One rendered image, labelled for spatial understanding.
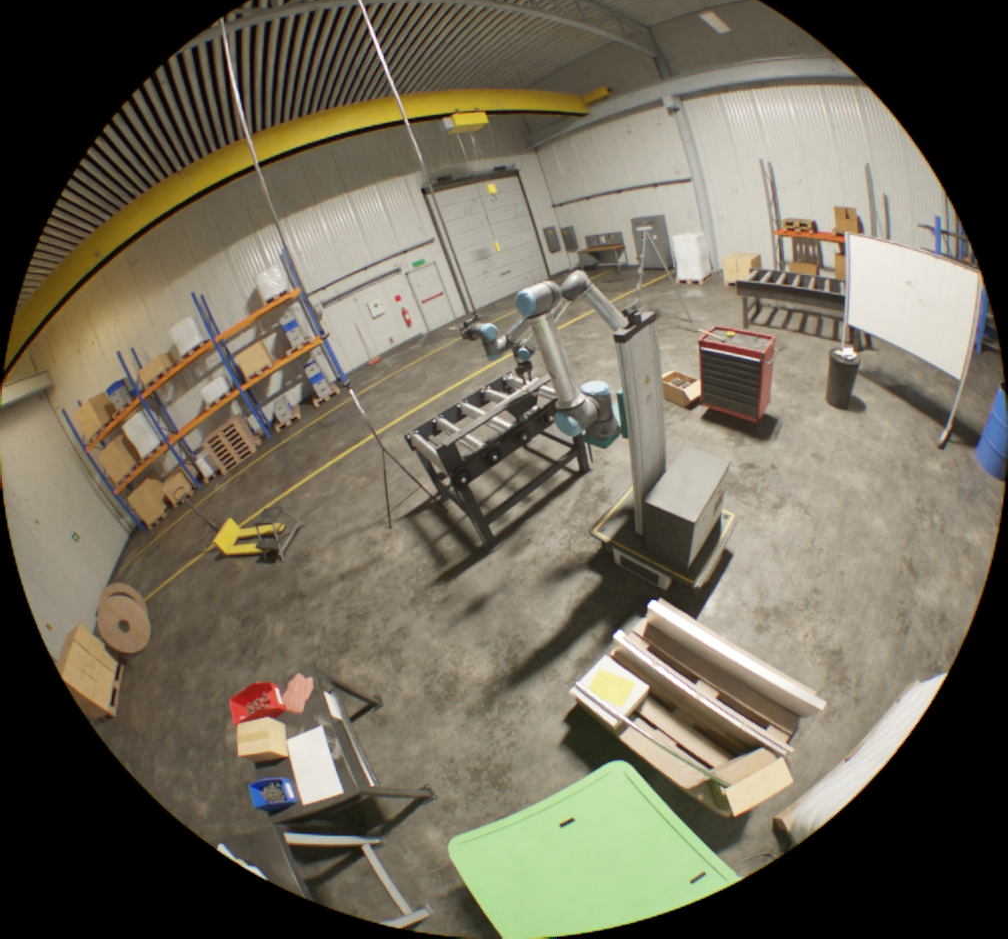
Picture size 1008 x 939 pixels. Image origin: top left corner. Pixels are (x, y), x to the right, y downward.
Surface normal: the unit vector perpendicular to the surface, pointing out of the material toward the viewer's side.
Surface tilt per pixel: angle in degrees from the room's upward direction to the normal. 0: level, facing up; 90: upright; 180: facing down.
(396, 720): 0
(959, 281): 90
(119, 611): 90
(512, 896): 0
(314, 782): 0
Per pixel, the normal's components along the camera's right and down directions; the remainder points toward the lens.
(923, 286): -0.93, 0.36
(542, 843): -0.30, -0.80
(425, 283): 0.57, 0.29
